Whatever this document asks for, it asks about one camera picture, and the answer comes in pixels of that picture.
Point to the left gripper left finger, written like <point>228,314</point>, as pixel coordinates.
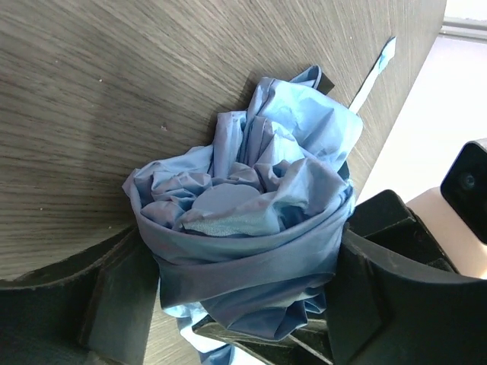
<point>95,307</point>

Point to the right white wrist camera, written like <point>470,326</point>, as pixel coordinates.
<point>455,211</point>

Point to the light blue folding umbrella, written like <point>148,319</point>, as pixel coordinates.
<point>247,230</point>

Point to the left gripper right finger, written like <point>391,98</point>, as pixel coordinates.
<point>394,301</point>

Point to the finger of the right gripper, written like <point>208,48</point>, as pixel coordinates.
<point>307,345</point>

